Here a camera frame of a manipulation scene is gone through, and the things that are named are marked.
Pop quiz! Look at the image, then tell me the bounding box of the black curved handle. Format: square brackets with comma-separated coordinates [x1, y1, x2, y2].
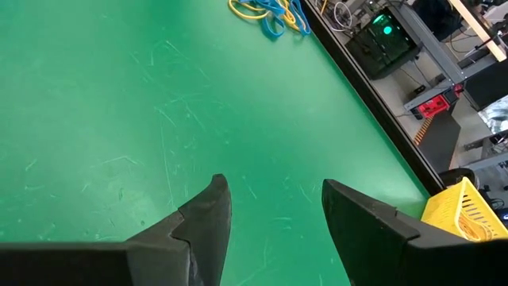
[438, 167, 480, 190]

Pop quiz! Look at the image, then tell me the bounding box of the black computer tower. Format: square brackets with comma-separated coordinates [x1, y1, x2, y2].
[344, 10, 421, 80]

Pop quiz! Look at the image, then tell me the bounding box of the wooden top desk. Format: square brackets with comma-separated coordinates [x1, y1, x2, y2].
[392, 0, 508, 111]

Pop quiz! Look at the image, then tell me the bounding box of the black striped floor mat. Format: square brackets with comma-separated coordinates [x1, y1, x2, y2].
[414, 110, 462, 174]

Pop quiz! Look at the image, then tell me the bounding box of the black aluminium table frame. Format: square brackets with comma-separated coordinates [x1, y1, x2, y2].
[301, 0, 445, 195]

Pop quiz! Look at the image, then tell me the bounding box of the red floor box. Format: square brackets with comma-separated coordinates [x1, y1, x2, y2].
[416, 94, 452, 119]

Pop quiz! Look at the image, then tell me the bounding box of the yellow plastic basket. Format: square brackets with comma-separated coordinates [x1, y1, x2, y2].
[420, 176, 508, 242]

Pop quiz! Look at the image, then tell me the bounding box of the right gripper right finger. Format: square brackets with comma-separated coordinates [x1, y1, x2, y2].
[321, 178, 508, 286]

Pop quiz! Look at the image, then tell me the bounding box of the blue rubber band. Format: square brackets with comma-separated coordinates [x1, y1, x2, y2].
[289, 0, 312, 37]
[260, 0, 287, 40]

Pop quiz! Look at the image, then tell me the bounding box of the yellow rubber band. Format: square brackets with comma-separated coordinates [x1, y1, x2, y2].
[456, 214, 495, 242]
[228, 0, 303, 32]

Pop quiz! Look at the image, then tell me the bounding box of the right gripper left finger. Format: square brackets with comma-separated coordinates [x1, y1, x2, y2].
[0, 173, 233, 286]

